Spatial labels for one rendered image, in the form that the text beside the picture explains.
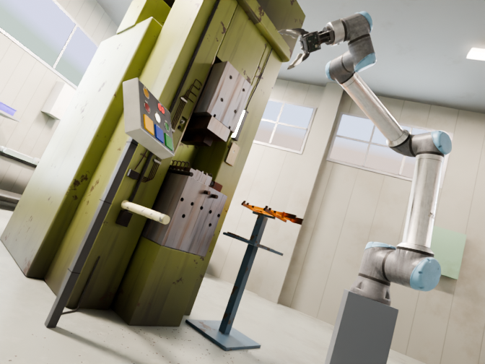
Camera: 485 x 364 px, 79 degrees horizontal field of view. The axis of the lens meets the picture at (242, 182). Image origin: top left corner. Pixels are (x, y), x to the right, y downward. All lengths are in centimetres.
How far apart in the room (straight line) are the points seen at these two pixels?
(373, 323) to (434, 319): 353
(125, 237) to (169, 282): 39
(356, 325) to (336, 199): 353
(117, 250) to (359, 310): 136
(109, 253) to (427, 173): 173
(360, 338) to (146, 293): 116
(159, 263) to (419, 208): 141
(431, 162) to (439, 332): 373
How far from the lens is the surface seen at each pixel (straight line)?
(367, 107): 157
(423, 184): 158
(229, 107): 216
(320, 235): 484
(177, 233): 189
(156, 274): 190
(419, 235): 154
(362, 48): 139
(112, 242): 192
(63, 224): 227
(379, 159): 521
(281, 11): 290
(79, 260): 162
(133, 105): 149
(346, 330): 157
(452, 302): 514
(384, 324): 159
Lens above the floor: 63
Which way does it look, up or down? 11 degrees up
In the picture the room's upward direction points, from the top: 20 degrees clockwise
